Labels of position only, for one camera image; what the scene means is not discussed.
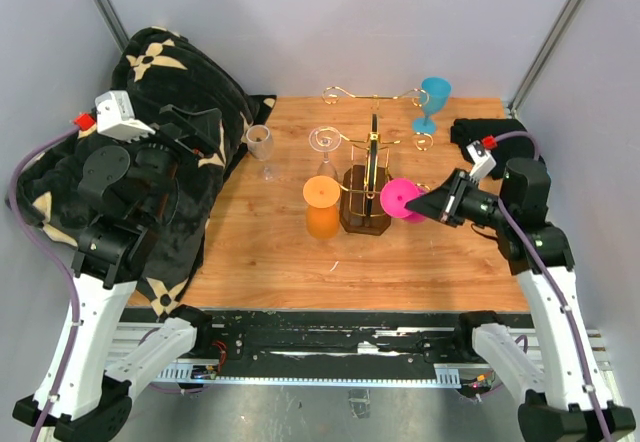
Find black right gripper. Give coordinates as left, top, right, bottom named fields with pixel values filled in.
left=405, top=168, right=513, bottom=230

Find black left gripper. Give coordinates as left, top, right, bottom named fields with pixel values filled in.
left=114, top=103, right=221, bottom=223

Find pink wine glass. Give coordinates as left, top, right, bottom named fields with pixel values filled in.
left=380, top=178, right=430, bottom=223

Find clear wine glass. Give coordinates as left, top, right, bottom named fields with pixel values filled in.
left=309, top=126, right=342, bottom=180
left=245, top=125, right=274, bottom=181

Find blue wine glass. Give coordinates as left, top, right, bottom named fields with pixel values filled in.
left=412, top=77, right=452, bottom=135

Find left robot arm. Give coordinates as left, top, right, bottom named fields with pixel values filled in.
left=13, top=102, right=223, bottom=441

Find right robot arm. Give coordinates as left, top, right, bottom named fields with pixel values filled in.
left=405, top=158, right=636, bottom=441

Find gold wine glass rack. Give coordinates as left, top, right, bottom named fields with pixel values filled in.
left=314, top=85, right=436, bottom=236

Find orange wine glass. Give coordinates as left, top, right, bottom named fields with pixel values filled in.
left=303, top=175, right=341, bottom=240

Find black floral blanket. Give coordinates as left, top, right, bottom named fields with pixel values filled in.
left=7, top=26, right=277, bottom=319

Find black cloth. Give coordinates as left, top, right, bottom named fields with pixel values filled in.
left=450, top=118, right=540, bottom=180

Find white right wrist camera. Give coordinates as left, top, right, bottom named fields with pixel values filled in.
left=466, top=140, right=497, bottom=183

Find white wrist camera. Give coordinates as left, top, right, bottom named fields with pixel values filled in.
left=466, top=140, right=497, bottom=183
left=95, top=90, right=156, bottom=143

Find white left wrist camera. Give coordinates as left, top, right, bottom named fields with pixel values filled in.
left=95, top=90, right=156, bottom=143

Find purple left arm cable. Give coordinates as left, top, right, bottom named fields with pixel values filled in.
left=8, top=114, right=96, bottom=442

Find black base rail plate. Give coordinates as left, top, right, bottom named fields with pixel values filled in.
left=119, top=306, right=531, bottom=383

